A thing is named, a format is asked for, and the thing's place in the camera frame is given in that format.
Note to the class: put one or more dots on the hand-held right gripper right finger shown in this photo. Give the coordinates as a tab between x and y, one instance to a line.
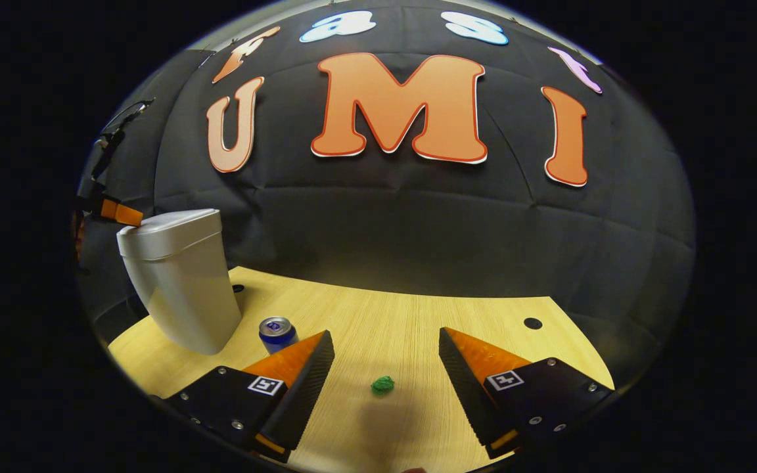
467	394

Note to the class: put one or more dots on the black backdrop cloth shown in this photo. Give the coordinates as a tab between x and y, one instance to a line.
385	217

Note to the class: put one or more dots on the blue pop can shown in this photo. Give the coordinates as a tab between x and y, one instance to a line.
278	335

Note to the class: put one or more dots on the white desktop garbage bin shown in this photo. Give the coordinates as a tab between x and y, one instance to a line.
181	289

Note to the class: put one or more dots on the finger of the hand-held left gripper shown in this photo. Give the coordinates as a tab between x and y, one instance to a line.
122	212

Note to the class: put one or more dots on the green paper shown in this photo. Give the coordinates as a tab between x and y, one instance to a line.
382	385

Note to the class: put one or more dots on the wooden desktop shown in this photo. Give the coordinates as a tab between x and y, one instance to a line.
385	328

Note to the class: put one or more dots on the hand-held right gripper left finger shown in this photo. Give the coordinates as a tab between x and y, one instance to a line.
306	387

